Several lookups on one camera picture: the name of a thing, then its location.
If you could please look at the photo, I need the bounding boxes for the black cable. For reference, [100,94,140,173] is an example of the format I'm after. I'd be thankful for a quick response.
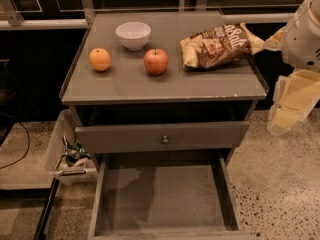
[0,112,31,171]

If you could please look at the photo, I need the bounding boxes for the grey open middle drawer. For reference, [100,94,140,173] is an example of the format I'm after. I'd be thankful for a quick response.
[88,157,256,240]

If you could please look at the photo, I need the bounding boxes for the red apple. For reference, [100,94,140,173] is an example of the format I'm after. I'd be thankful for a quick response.
[144,48,168,76]

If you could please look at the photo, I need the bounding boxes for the orange fruit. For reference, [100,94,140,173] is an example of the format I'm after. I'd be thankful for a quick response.
[89,48,111,72]

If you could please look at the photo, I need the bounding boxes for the white ceramic bowl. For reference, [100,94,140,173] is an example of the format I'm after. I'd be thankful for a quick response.
[116,22,151,51]

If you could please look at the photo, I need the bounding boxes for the grey drawer cabinet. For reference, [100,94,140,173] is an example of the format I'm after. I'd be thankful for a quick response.
[61,12,267,159]

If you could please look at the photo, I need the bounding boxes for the metal railing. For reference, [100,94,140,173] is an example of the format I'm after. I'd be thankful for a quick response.
[0,0,305,29]

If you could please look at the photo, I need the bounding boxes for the clear plastic bin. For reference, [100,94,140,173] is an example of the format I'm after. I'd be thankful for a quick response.
[44,110,98,185]

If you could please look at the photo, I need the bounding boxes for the grey top drawer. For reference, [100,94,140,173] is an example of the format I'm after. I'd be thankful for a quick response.
[75,121,249,154]

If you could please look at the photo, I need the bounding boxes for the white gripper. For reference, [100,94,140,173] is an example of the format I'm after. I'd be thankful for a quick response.
[264,0,320,136]

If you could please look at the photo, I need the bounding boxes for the brown chip bag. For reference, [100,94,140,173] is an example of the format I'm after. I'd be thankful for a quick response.
[180,23,264,69]

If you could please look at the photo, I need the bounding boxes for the brass drawer knob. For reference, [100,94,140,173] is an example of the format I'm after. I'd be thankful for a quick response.
[161,136,170,145]

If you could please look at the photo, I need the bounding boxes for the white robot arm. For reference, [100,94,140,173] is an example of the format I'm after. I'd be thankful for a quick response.
[265,0,320,136]

